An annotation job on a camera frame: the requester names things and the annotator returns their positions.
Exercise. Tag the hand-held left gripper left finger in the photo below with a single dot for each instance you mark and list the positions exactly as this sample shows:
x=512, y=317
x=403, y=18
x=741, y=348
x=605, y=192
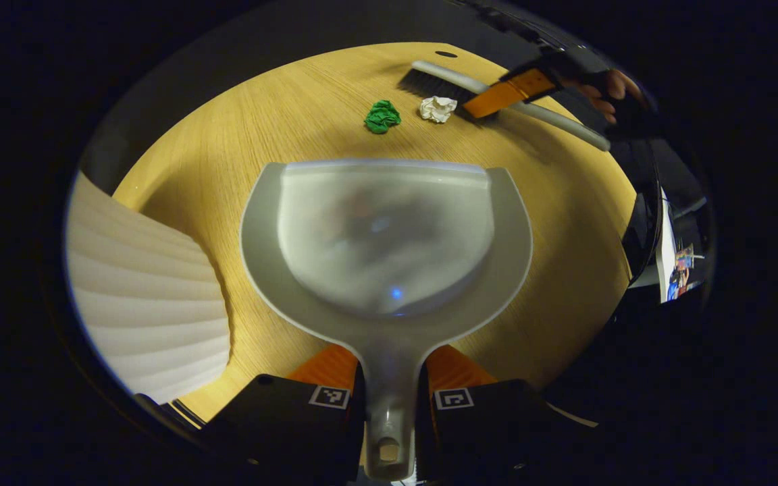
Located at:
x=281, y=425

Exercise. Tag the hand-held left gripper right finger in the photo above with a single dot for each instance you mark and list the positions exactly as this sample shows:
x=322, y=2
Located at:
x=483, y=432

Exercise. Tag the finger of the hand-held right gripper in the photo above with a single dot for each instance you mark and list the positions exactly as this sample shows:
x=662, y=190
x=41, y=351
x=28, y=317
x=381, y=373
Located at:
x=507, y=93

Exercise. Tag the small white broom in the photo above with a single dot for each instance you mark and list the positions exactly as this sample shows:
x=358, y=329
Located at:
x=443, y=79

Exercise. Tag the white paper ball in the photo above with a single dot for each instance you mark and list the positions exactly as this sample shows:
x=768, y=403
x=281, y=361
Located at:
x=437, y=109

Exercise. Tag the green paper ball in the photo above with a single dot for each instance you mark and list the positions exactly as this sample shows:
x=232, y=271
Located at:
x=382, y=117

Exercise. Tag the white dustpan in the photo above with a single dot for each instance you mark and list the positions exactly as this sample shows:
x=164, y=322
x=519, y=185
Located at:
x=389, y=229

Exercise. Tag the white ribbed garbage bin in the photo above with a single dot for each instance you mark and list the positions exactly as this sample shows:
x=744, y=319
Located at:
x=146, y=297

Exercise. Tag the wooden desktop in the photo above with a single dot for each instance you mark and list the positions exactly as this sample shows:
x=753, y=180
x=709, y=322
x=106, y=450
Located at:
x=227, y=162

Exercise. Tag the white printed sheet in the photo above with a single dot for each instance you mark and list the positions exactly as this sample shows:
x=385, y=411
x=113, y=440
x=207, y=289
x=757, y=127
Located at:
x=666, y=256

